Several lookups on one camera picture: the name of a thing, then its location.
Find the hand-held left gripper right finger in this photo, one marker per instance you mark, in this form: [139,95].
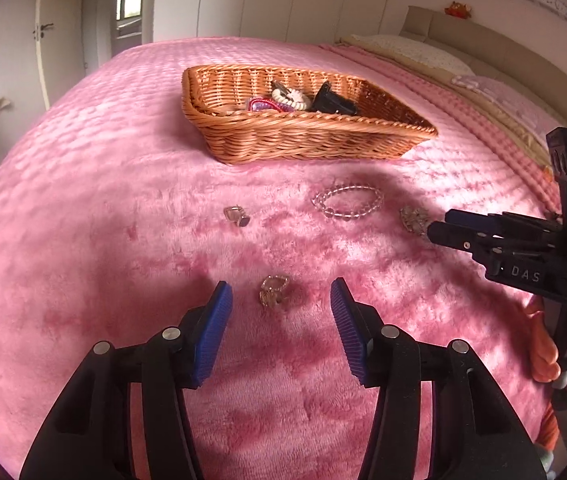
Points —
[351,335]

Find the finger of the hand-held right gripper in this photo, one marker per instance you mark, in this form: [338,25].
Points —
[468,217]
[463,241]

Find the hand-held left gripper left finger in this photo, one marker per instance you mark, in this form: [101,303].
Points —
[211,340]

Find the black hair claw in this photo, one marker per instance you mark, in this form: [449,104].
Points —
[332,100]

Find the brown wicker basket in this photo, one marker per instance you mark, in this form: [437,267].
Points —
[308,132]

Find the person's right hand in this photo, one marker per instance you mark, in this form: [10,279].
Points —
[543,355]

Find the pink frilled pillow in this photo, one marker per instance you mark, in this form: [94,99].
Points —
[513,100]

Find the beige quilt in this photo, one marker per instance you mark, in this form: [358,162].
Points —
[443,85]

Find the white dotted pillow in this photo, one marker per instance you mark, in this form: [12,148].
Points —
[413,50]

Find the beige padded headboard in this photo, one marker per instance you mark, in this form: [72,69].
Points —
[513,45]

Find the orange garment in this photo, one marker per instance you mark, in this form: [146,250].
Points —
[548,425]

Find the red plush toy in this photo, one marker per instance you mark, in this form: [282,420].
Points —
[456,9]

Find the white built-in wardrobe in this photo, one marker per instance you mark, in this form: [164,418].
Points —
[283,0]

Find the white room door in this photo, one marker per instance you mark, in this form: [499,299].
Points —
[60,30]

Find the hallway window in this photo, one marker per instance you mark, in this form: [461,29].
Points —
[130,2]

